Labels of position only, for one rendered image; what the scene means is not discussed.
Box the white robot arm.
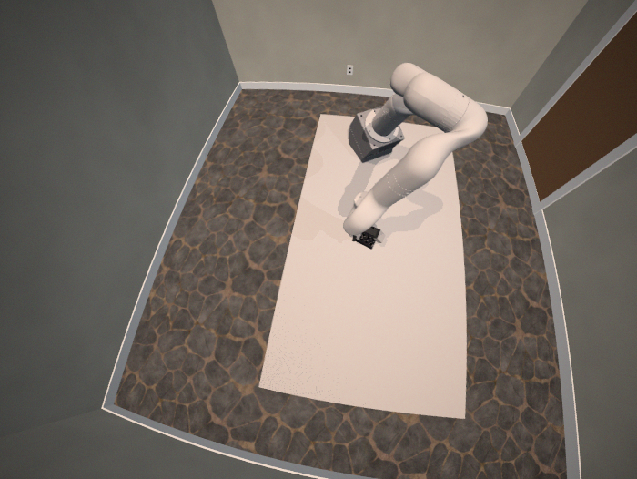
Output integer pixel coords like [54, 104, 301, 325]
[343, 63, 488, 243]

